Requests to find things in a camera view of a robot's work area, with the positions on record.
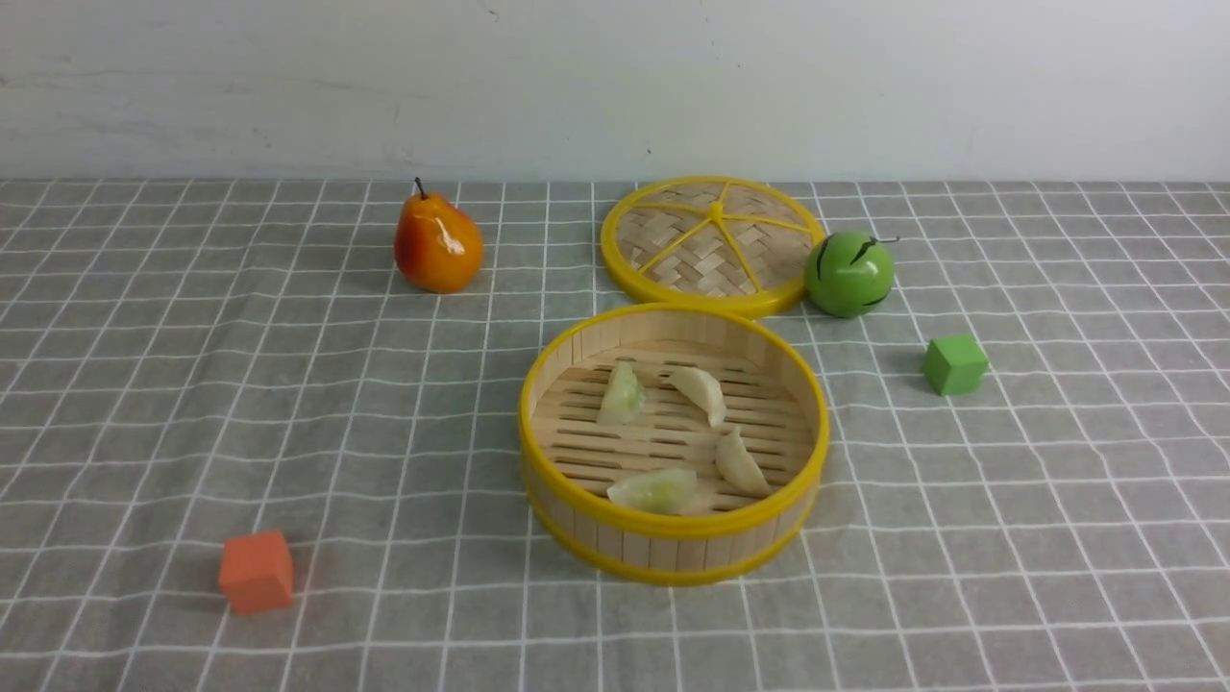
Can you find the orange foam cube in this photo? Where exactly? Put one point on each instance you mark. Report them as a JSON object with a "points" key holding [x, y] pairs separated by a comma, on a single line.
{"points": [[256, 572]]}

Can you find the green translucent dumpling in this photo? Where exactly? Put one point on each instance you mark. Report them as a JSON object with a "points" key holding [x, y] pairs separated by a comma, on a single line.
{"points": [[666, 491]]}

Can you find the green toy watermelon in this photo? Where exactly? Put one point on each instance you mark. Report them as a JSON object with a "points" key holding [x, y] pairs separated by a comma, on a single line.
{"points": [[849, 274]]}

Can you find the pale green dumpling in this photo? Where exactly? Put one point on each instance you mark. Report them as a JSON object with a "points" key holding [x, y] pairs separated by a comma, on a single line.
{"points": [[623, 398]]}

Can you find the beige dumpling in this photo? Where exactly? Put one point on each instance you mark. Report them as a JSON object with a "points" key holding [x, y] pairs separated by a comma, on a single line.
{"points": [[735, 464]]}

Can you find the green foam cube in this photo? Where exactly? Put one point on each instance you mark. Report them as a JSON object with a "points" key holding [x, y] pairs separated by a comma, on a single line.
{"points": [[954, 364]]}

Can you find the orange toy pear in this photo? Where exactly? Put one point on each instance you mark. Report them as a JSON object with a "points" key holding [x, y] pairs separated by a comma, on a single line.
{"points": [[437, 247]]}

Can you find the white dumpling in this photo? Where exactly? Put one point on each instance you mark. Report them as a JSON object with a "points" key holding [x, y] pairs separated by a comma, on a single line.
{"points": [[703, 390]]}

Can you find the woven bamboo steamer lid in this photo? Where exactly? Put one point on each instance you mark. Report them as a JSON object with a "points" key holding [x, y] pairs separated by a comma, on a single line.
{"points": [[714, 242]]}

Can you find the yellow rimmed bamboo steamer tray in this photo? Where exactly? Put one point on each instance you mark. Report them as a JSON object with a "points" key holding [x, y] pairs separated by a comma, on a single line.
{"points": [[569, 460]]}

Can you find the grey checked tablecloth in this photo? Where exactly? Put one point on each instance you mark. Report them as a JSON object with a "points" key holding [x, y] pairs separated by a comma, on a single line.
{"points": [[183, 362]]}

